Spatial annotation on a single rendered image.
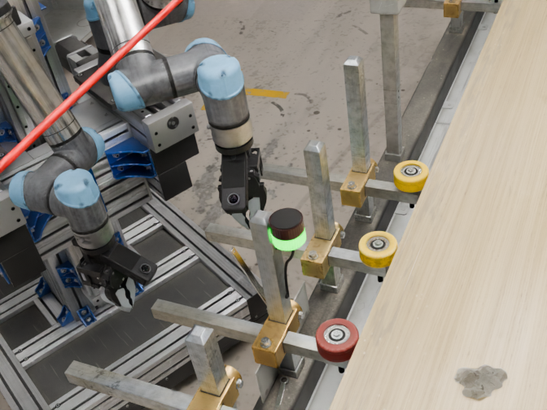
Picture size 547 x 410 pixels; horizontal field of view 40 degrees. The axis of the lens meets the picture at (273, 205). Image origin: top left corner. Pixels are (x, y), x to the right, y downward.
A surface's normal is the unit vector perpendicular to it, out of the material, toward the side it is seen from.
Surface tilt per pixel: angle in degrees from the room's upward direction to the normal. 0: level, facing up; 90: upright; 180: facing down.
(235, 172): 32
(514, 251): 0
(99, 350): 0
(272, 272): 90
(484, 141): 0
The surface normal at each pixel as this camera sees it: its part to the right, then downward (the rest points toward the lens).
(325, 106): -0.14, -0.76
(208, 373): -0.40, 0.63
